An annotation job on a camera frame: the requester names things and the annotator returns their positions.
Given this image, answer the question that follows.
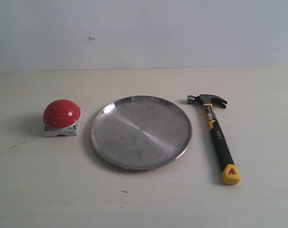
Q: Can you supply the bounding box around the yellow black claw hammer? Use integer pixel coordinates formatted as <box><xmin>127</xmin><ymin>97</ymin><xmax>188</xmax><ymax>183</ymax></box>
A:
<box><xmin>187</xmin><ymin>94</ymin><xmax>241</xmax><ymax>185</ymax></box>

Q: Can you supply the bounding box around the red dome push button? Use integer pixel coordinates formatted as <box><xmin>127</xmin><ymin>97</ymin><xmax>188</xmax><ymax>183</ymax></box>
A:
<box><xmin>43</xmin><ymin>99</ymin><xmax>83</xmax><ymax>137</ymax></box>

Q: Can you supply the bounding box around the round stainless steel plate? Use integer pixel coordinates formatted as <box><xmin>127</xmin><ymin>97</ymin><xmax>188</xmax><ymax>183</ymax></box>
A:
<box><xmin>90</xmin><ymin>95</ymin><xmax>192</xmax><ymax>171</ymax></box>

